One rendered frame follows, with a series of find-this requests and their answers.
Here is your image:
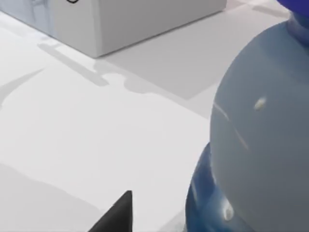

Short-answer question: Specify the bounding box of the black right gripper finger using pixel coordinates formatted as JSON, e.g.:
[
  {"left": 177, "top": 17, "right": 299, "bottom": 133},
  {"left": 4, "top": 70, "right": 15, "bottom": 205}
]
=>
[{"left": 87, "top": 190, "right": 133, "bottom": 232}]

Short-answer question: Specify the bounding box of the blue and grey bottle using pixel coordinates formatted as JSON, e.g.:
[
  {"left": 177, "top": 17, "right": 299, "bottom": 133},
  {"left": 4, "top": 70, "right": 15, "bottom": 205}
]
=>
[{"left": 185, "top": 0, "right": 309, "bottom": 232}]

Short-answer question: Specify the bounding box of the pale microwave oven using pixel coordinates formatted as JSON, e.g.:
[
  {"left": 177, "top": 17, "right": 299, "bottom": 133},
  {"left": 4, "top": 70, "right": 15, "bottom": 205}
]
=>
[{"left": 0, "top": 0, "right": 227, "bottom": 58}]

